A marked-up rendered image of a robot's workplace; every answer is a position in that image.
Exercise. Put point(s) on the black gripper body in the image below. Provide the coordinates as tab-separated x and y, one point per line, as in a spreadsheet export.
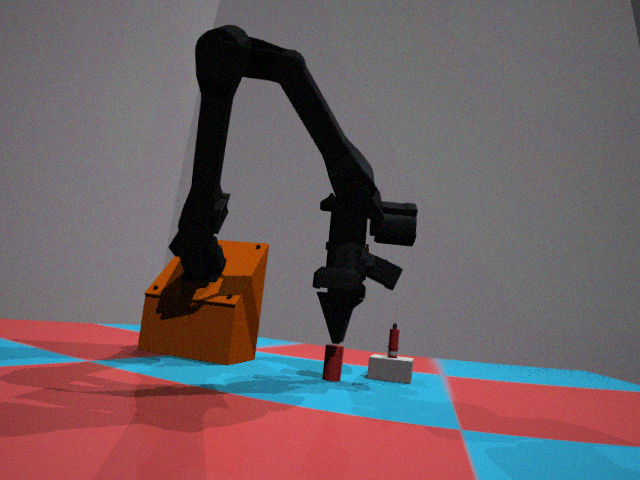
340	275

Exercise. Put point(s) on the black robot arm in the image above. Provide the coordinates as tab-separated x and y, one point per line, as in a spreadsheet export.
223	56

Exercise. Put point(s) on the white block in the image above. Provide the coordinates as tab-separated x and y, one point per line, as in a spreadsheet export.
386	368

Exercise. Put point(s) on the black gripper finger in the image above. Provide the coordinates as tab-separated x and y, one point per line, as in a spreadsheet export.
349	316
335	308

